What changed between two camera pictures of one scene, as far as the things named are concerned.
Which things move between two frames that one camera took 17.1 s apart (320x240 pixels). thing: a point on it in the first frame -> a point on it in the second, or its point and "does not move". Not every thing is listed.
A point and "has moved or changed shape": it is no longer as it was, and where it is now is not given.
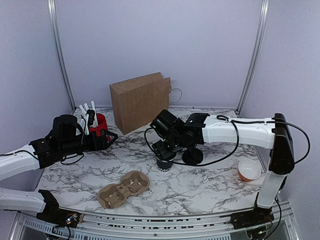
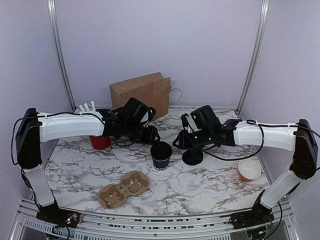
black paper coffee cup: (164, 166) has moved or changed shape
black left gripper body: (93, 145) -> (133, 132)
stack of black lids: (193, 156) does not move
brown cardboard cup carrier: (115, 195) does not move
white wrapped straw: (86, 107) does not move
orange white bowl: (249, 170) does not move
